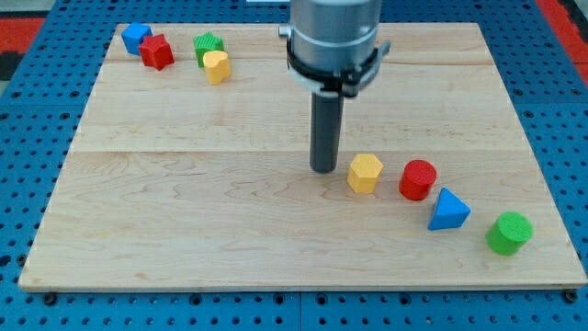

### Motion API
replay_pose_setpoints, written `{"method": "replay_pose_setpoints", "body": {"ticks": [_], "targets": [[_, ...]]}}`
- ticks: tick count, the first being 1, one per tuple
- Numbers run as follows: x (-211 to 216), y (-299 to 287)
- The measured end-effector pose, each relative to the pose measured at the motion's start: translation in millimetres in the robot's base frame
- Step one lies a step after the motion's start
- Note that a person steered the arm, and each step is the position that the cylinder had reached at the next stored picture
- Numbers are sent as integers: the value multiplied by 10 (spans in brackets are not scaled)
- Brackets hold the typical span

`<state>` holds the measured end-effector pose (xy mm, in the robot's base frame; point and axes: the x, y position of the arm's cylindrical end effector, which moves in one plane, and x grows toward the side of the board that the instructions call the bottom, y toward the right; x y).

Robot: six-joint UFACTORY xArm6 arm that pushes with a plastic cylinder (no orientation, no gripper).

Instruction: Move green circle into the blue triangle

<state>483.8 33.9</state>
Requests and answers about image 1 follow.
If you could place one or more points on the yellow heart block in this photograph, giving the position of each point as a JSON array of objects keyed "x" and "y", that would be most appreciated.
[{"x": 217, "y": 66}]

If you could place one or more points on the blue cube block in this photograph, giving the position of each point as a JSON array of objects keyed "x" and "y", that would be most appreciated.
[{"x": 133, "y": 36}]

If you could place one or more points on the green star block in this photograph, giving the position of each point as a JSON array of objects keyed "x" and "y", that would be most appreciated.
[{"x": 205, "y": 43}]

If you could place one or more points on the red cylinder block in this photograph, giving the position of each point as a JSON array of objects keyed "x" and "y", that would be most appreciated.
[{"x": 417, "y": 179}]

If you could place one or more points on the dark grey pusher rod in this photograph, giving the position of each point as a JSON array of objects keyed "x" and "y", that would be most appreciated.
[{"x": 326, "y": 121}]

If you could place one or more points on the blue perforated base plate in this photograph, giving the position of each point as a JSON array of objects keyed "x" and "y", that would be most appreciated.
[{"x": 51, "y": 52}]

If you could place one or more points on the wooden board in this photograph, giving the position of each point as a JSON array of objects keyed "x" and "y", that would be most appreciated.
[{"x": 176, "y": 185}]

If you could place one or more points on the red star block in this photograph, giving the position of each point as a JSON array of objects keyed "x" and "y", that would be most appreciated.
[{"x": 156, "y": 52}]

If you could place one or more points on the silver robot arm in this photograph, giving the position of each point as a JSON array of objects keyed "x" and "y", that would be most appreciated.
[{"x": 331, "y": 45}]

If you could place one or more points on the blue triangle block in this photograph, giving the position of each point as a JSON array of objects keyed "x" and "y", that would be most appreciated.
[{"x": 450, "y": 211}]

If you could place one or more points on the yellow hexagon block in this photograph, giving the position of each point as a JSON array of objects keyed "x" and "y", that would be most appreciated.
[{"x": 364, "y": 173}]

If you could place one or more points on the green cylinder block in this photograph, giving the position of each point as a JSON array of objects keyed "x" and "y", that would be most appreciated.
[{"x": 509, "y": 233}]

